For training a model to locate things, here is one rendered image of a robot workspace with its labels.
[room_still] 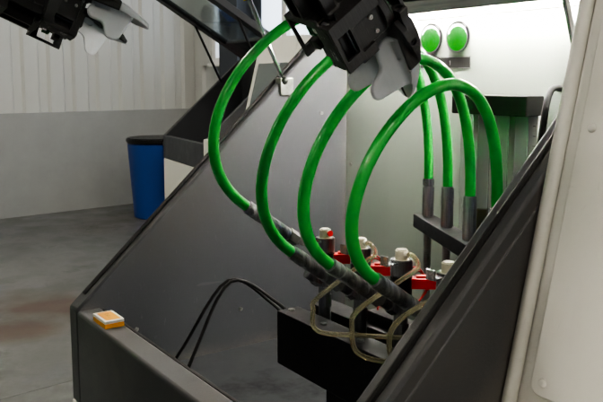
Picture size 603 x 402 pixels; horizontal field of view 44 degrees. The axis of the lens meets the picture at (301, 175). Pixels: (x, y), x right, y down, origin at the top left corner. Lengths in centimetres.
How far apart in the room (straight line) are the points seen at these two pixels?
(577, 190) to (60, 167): 730
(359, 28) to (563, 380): 39
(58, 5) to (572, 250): 76
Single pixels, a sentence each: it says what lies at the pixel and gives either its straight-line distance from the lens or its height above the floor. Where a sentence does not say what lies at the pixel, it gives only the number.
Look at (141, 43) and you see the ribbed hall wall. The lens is 831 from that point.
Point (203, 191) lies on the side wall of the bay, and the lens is 131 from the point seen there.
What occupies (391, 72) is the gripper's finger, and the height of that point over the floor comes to 132.
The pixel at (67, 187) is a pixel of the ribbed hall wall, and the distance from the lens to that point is 796.
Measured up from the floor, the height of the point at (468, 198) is 116.
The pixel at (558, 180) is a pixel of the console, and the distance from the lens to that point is 81.
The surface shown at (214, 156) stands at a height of 122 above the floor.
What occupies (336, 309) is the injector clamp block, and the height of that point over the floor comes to 98.
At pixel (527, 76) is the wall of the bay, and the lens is 116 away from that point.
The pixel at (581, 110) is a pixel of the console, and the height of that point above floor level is 128.
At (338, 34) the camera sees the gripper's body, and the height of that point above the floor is 135.
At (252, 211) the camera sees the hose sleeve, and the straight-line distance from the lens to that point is 99.
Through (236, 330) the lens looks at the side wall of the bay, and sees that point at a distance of 140.
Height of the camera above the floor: 131
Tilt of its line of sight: 7 degrees down
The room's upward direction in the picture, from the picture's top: straight up
